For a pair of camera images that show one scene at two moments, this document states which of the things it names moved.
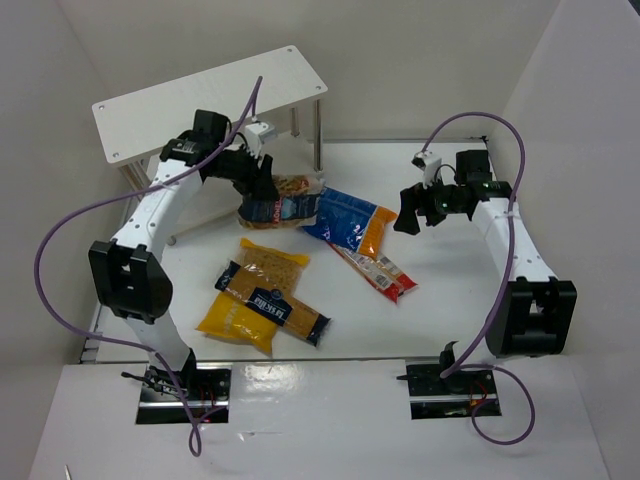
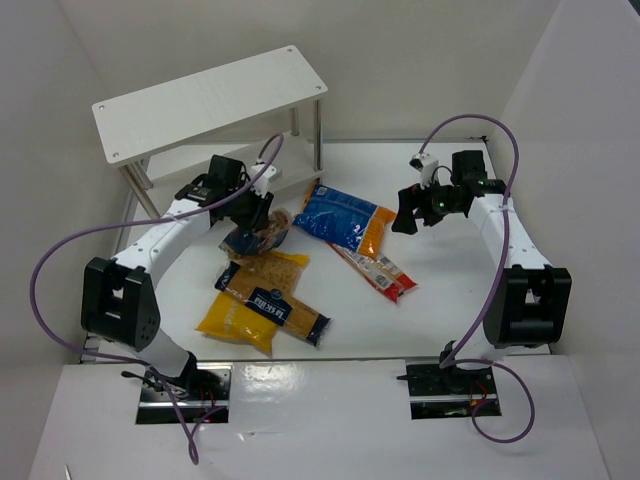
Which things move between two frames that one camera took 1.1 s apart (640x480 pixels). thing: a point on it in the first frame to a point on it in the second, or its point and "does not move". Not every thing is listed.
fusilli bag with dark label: [295, 206] to [243, 244]
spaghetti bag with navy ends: [274, 302] does not move
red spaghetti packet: [382, 275] does not move
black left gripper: [255, 176] to [255, 216]
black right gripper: [422, 204] does not move
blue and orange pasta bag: [350, 222] does not move
